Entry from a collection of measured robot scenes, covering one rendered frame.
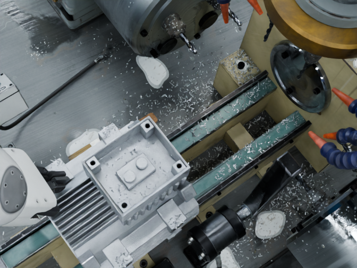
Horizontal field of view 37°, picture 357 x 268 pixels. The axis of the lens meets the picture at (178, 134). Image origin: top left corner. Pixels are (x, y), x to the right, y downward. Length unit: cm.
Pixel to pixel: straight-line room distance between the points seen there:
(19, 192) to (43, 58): 72
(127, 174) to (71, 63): 51
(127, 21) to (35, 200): 38
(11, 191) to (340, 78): 58
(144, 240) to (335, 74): 41
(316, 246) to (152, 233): 24
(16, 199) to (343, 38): 41
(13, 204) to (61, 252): 51
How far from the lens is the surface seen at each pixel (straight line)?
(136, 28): 94
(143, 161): 78
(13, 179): 55
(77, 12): 122
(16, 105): 91
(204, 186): 100
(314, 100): 101
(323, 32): 68
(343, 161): 70
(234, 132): 112
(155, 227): 83
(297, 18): 68
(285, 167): 68
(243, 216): 89
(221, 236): 86
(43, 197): 72
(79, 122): 117
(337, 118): 100
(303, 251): 86
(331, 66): 93
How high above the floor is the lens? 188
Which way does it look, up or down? 69 degrees down
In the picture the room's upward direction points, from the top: 12 degrees clockwise
